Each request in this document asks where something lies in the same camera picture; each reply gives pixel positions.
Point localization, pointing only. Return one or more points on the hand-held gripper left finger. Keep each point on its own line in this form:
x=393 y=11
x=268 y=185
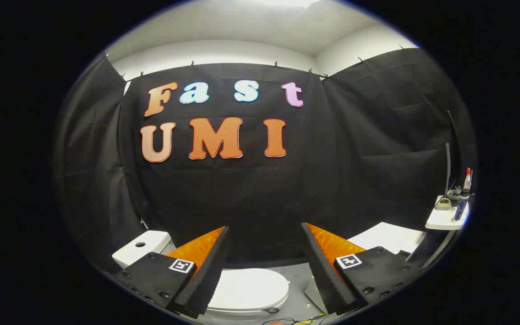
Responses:
x=206 y=275

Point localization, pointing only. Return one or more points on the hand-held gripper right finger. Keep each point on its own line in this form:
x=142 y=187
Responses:
x=327 y=280

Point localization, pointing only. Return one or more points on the white toilet lid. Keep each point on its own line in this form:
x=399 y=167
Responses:
x=251 y=286

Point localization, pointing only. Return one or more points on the white ceramic toilet body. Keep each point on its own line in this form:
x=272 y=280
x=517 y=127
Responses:
x=140 y=253

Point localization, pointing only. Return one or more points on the white plastic drawer cabinet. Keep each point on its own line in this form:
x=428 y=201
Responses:
x=386 y=237

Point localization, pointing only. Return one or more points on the black backdrop cloth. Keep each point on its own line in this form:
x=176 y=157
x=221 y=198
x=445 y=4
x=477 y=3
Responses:
x=251 y=194

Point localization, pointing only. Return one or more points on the dark blue bottle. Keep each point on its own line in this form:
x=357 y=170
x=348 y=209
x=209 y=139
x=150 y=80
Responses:
x=461 y=207

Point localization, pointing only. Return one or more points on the red cap squeeze bottle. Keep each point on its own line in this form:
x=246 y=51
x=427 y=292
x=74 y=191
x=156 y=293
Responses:
x=467 y=179

